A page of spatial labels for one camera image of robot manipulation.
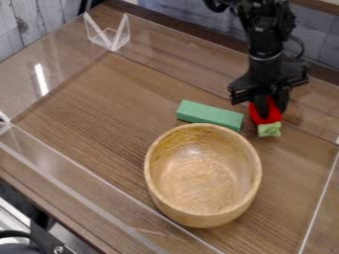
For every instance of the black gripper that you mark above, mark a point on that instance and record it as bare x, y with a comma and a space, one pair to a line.
270, 76

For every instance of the red plush strawberry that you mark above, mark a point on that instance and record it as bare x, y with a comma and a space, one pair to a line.
267, 125

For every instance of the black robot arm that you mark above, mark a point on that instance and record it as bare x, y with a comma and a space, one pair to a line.
268, 22

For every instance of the green foam block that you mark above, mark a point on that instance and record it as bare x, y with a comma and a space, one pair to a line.
200, 113

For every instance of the wooden bowl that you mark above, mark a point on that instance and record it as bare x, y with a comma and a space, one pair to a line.
203, 174

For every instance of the clear acrylic tray wall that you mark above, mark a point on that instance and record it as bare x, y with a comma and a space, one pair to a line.
91, 94

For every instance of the black metal bracket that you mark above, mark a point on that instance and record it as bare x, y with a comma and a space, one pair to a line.
48, 244

